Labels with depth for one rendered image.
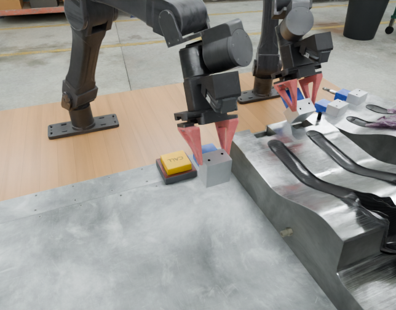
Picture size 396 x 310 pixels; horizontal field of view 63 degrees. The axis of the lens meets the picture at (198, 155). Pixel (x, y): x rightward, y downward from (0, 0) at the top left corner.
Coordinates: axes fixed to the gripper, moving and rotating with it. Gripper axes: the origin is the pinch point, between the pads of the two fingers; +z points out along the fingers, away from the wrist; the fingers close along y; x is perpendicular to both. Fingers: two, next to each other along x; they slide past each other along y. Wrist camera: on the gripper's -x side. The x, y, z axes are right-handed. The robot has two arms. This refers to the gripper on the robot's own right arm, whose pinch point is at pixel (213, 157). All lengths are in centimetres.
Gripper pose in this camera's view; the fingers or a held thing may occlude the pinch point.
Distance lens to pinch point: 59.6
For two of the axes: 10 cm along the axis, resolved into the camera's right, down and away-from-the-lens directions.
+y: 9.2, -2.3, 3.1
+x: -3.5, -1.2, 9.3
